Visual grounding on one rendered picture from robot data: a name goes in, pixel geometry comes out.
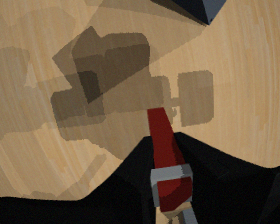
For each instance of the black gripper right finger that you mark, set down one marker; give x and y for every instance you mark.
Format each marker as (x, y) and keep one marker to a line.
(227, 190)

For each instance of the dark grey sloped panel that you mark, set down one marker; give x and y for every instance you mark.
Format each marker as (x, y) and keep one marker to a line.
(204, 10)

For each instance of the dark red peg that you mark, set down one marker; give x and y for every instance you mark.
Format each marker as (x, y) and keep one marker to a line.
(171, 179)

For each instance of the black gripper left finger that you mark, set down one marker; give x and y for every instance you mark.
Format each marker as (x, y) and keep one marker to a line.
(126, 197)

